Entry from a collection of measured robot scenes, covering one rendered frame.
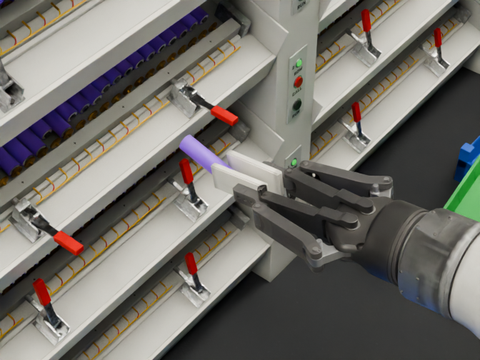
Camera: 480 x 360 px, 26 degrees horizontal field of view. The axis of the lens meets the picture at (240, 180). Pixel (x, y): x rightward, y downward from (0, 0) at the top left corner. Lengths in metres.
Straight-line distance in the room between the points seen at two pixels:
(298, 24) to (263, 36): 0.05
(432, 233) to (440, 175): 1.04
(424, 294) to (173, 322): 0.71
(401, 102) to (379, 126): 0.08
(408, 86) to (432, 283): 1.08
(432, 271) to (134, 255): 0.59
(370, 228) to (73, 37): 0.38
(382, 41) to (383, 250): 0.85
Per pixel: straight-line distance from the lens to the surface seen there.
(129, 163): 1.25
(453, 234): 0.91
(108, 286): 1.37
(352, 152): 1.82
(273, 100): 1.46
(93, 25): 1.13
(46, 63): 1.09
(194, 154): 1.09
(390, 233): 0.94
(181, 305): 1.59
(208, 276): 1.62
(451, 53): 2.06
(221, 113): 1.27
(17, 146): 1.22
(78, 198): 1.22
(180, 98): 1.30
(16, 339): 1.33
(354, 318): 1.71
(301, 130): 1.57
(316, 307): 1.72
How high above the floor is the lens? 1.36
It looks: 45 degrees down
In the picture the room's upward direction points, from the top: straight up
